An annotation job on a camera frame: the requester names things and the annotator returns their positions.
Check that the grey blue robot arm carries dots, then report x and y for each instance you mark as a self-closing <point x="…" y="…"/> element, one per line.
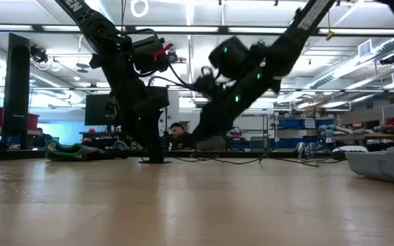
<point x="334" y="130"/>

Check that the black monitor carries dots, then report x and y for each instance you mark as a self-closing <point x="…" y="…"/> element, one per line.
<point x="96" y="109"/>

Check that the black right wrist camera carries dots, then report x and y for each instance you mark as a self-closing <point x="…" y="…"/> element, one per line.
<point x="205" y="82"/>

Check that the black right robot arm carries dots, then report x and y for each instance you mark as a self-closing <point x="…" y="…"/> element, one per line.
<point x="269" y="58"/>

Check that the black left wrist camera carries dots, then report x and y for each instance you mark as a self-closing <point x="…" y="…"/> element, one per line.
<point x="156" y="97"/>

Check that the black framed ceiling light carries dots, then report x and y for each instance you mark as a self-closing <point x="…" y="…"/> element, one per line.
<point x="183" y="29"/>

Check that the wooden work table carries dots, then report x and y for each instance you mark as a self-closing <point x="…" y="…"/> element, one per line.
<point x="364" y="136"/>

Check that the black table frame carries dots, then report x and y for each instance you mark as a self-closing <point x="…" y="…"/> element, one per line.
<point x="279" y="154"/>

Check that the black vertical post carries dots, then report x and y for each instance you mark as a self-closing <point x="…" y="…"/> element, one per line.
<point x="15" y="85"/>

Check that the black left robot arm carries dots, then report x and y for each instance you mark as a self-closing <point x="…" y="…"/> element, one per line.
<point x="115" y="51"/>

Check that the grey laptop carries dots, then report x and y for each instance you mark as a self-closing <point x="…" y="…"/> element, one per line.
<point x="214" y="145"/>

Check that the person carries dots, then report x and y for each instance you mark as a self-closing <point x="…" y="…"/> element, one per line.
<point x="42" y="138"/>
<point x="180" y="131"/>

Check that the silver blue bundle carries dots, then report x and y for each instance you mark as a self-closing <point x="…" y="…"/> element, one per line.
<point x="306" y="149"/>

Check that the grey plastic tool case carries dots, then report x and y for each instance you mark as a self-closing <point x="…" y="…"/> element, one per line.
<point x="381" y="167"/>

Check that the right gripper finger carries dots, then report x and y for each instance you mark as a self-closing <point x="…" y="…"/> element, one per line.
<point x="210" y="128"/>

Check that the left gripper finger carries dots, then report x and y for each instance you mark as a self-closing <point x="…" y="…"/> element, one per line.
<point x="152" y="136"/>

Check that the black green work glove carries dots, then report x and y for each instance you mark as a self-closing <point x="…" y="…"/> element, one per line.
<point x="67" y="158"/>
<point x="63" y="145"/>

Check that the shelf with blue bins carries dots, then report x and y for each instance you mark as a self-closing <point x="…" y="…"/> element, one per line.
<point x="292" y="123"/>

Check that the black overhead camera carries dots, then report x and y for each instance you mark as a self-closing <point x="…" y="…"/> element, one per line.
<point x="173" y="56"/>

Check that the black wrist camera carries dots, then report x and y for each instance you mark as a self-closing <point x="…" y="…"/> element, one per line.
<point x="205" y="82"/>
<point x="156" y="97"/>

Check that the white column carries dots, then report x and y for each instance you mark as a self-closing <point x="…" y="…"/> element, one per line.
<point x="173" y="116"/>

